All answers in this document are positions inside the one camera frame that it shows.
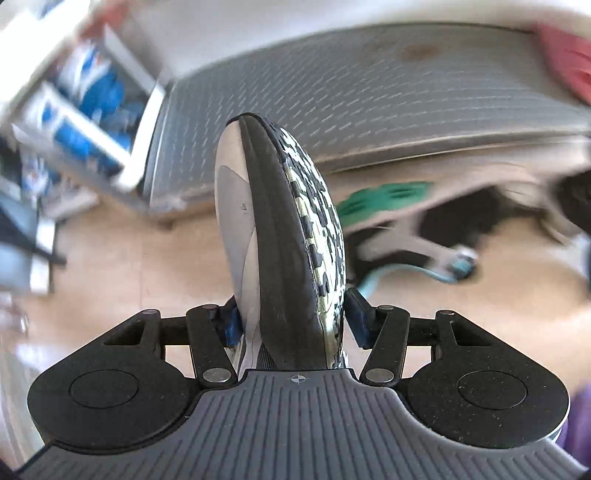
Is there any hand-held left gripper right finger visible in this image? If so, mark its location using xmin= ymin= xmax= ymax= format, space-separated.
xmin=345 ymin=288 xmax=495 ymax=387

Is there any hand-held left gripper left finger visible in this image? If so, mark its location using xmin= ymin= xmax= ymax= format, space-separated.
xmin=99 ymin=300 xmax=242 ymax=387

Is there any black camouflage-sole sneaker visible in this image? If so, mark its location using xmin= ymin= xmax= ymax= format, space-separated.
xmin=213 ymin=114 xmax=347 ymax=371

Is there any black teal green-soled sneaker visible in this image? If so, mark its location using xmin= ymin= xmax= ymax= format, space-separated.
xmin=336 ymin=181 xmax=555 ymax=289

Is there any metal shoe rack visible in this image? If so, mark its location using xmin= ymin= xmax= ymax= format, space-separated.
xmin=141 ymin=22 xmax=591 ymax=227

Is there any purple slide slipper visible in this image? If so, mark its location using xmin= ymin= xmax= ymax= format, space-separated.
xmin=556 ymin=383 xmax=591 ymax=460

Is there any white storage cart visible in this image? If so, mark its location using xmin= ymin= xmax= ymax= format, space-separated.
xmin=0 ymin=0 xmax=169 ymax=197

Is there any blue white inline skate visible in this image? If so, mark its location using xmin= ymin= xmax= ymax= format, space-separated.
xmin=58 ymin=39 xmax=127 ymax=121
xmin=39 ymin=92 xmax=127 ymax=177

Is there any pink slide slipper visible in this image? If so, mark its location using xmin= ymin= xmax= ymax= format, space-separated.
xmin=533 ymin=23 xmax=591 ymax=104

